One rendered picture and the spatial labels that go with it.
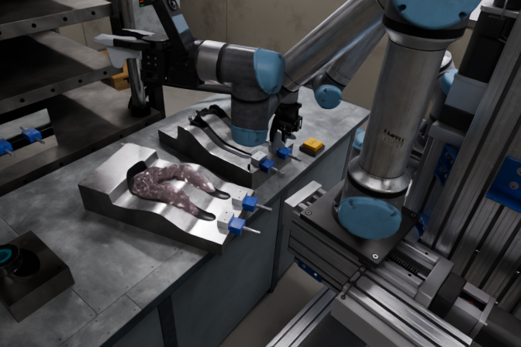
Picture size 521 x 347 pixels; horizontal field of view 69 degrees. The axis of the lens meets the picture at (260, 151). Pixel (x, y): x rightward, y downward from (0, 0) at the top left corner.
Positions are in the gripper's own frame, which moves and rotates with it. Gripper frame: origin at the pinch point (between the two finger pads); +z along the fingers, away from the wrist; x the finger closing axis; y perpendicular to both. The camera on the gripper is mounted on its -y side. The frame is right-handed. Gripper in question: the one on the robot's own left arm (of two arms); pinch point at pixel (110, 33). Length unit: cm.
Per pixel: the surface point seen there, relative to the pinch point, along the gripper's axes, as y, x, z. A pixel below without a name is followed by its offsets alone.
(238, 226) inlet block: 56, 21, -23
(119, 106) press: 56, 83, 62
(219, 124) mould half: 45, 65, 2
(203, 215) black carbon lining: 58, 23, -10
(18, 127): 49, 33, 69
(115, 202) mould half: 56, 16, 17
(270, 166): 50, 48, -24
